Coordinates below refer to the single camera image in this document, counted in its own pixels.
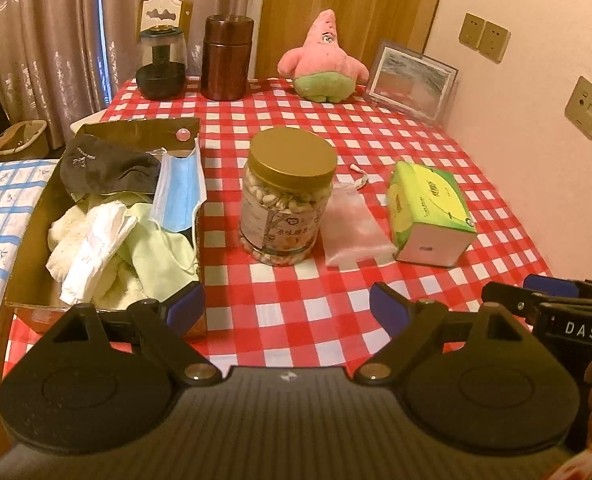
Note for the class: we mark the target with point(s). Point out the silver picture frame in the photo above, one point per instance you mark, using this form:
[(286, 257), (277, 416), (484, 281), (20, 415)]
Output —
[(410, 82)]

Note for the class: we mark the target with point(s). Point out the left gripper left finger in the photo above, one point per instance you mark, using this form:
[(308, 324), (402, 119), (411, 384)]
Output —
[(160, 327)]

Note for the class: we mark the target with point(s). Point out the black fabric cap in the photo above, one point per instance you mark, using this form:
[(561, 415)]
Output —
[(94, 166)]

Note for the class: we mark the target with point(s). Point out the brown wooden canister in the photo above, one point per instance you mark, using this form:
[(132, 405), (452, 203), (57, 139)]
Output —
[(226, 55)]

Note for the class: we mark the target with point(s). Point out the blue surgical mask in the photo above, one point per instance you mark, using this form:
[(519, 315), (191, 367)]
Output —
[(180, 191)]

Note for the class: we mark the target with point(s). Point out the red checkered tablecloth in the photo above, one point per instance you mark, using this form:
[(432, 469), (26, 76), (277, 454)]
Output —
[(316, 312)]

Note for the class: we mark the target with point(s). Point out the beige curtain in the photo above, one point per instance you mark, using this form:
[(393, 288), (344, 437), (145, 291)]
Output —
[(61, 60)]

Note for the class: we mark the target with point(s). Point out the pink starfish plush toy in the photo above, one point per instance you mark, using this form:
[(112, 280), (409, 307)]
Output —
[(320, 70)]

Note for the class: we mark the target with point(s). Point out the gold lid nut jar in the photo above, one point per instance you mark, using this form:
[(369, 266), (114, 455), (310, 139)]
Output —
[(288, 180)]

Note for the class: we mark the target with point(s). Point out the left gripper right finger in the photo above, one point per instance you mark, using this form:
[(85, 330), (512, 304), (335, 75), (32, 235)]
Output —
[(414, 328)]

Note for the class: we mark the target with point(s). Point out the pink mesh pouch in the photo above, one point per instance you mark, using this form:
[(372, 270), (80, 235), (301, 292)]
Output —
[(349, 231)]

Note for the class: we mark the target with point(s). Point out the white cloth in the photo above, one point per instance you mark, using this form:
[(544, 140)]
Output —
[(110, 227)]

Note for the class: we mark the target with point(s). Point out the light green cloth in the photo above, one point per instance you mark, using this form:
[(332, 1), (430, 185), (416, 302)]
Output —
[(164, 261)]

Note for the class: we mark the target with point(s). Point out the beige waste basket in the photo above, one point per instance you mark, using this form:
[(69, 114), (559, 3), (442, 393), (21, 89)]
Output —
[(24, 140)]

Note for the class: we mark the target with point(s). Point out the dark glass jar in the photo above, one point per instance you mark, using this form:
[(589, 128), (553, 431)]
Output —
[(162, 72)]

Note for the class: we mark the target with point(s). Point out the white fluffy towel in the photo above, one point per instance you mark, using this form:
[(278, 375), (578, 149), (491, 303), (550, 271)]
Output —
[(118, 285)]

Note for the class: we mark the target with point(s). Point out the green tissue box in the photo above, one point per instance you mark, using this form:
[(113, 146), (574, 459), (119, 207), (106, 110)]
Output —
[(429, 219)]

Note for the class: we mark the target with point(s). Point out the wall power socket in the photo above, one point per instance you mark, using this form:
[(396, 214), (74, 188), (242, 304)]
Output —
[(578, 110)]

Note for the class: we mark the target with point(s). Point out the white wooden chair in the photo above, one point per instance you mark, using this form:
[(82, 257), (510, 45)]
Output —
[(163, 12)]

